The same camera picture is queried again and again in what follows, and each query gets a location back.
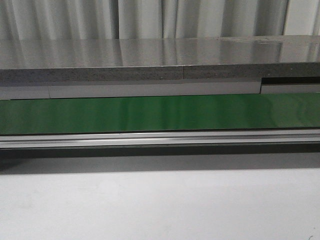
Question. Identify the green conveyor belt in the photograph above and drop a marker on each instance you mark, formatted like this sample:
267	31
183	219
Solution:
159	113

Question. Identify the grey rear guard segment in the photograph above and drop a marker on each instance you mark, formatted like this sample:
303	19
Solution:
281	85

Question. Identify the white pleated curtain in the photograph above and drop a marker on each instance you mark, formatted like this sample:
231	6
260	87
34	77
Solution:
151	19

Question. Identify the aluminium front conveyor rail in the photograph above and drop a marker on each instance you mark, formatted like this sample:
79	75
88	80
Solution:
160	138

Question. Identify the grey rear conveyor rail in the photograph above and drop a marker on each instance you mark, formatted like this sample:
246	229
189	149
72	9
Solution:
130	89

